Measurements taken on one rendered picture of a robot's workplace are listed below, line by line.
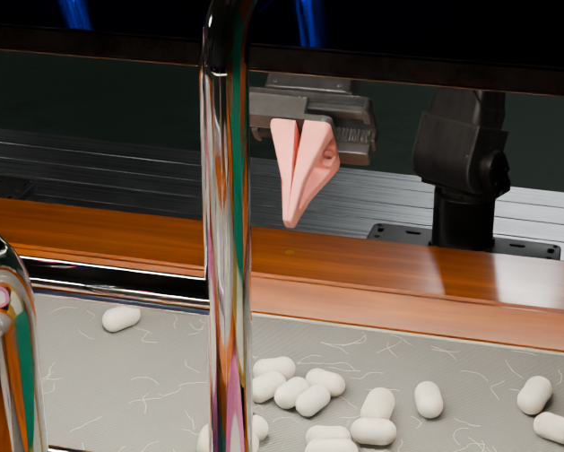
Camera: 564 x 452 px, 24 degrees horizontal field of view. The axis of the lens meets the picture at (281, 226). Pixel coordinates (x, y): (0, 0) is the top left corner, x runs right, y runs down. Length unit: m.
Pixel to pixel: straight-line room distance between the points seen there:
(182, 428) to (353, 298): 0.21
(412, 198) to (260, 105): 0.52
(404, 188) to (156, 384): 0.59
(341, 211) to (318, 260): 0.33
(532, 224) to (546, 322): 0.39
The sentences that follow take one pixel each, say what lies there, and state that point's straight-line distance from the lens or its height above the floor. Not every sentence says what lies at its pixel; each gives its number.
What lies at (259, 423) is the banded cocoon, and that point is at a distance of 0.94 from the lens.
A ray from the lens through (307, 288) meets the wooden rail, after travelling 1.11.
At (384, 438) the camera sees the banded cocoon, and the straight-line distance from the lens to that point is 0.94.
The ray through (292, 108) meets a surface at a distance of 1.01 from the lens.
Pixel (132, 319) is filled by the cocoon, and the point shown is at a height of 0.75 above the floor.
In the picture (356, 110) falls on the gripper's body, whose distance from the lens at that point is 1.01.
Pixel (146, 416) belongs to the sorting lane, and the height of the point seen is 0.74.
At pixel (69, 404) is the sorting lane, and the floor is 0.74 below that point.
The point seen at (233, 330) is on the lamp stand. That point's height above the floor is 0.95.
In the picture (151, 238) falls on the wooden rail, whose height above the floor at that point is 0.77.
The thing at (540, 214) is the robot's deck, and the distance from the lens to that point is 1.48.
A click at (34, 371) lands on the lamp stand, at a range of 0.42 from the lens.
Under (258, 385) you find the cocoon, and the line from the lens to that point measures 0.98.
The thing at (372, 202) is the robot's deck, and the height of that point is 0.67.
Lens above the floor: 1.28
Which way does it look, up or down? 25 degrees down
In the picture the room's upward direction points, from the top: straight up
